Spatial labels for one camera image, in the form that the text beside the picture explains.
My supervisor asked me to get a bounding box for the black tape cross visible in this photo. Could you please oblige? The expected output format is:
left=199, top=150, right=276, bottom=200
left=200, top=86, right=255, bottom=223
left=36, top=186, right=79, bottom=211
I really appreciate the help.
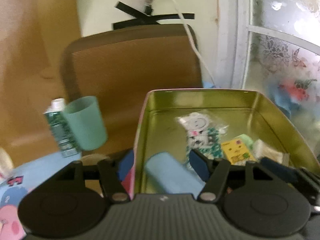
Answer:
left=112, top=1, right=195, bottom=31

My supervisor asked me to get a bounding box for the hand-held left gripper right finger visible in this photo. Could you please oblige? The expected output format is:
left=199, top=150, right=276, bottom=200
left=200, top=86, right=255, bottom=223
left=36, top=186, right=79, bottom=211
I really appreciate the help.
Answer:
left=189, top=149, right=277, bottom=203

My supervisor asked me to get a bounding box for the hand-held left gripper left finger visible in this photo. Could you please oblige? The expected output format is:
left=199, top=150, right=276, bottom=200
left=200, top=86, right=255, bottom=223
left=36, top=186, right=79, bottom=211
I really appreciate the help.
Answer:
left=52, top=149, right=135, bottom=202

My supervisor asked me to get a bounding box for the brown chair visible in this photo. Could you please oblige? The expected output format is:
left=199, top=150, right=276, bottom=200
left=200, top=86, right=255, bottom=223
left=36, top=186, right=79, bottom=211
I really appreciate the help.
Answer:
left=60, top=24, right=203, bottom=155

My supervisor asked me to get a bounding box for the round lidded jar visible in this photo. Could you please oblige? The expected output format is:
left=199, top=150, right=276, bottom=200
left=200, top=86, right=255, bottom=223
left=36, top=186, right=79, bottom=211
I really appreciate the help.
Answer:
left=81, top=154, right=113, bottom=162

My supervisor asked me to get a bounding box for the green dotted white cloth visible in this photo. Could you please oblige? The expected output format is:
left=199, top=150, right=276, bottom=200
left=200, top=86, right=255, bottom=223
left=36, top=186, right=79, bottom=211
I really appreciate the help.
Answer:
left=186, top=127, right=224, bottom=159

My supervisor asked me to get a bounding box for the frosted glass window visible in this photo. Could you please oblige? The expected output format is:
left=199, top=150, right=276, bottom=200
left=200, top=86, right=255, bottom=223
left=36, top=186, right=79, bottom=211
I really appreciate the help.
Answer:
left=217, top=0, right=320, bottom=155

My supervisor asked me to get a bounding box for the white cable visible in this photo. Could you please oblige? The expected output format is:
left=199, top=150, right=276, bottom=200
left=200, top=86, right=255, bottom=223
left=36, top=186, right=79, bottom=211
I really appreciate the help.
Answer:
left=157, top=0, right=217, bottom=88

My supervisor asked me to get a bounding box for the printed blanket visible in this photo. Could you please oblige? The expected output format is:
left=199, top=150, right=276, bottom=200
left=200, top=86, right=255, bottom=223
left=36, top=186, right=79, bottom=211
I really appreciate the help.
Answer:
left=0, top=152, right=110, bottom=240

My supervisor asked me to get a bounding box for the brown cardboard sheet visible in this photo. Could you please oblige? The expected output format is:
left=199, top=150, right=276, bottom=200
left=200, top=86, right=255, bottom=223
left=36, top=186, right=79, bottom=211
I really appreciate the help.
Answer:
left=0, top=0, right=83, bottom=165

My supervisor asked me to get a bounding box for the cotton swab pack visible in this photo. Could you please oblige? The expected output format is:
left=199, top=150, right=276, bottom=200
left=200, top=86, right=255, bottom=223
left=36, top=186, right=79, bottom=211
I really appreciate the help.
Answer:
left=252, top=139, right=290, bottom=164

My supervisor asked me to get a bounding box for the yellow packet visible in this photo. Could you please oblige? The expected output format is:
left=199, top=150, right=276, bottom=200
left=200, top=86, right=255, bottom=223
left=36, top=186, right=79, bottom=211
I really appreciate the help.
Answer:
left=221, top=140, right=257, bottom=165

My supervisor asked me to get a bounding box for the teal plastic cup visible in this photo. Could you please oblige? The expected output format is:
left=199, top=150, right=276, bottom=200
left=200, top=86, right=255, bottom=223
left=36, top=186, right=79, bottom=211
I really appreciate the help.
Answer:
left=62, top=96, right=108, bottom=151

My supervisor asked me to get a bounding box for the light blue case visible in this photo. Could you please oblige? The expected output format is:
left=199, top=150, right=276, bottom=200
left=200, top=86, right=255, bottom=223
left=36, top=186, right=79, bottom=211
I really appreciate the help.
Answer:
left=145, top=151, right=205, bottom=195

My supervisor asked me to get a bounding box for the white toy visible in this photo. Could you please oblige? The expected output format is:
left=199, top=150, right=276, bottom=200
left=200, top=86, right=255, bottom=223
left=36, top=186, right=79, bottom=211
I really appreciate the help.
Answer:
left=176, top=110, right=229, bottom=140

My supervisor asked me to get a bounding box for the green drink carton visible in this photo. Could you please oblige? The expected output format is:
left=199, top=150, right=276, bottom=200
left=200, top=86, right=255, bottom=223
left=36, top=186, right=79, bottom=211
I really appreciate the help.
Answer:
left=44, top=99, right=78, bottom=158

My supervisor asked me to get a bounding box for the light green cloth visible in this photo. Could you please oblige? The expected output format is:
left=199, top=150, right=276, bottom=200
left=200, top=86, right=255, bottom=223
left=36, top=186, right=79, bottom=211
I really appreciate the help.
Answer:
left=236, top=134, right=254, bottom=148

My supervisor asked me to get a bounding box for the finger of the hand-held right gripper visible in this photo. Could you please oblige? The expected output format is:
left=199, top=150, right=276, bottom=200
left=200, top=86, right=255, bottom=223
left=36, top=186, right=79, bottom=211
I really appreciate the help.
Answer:
left=260, top=157, right=320, bottom=205

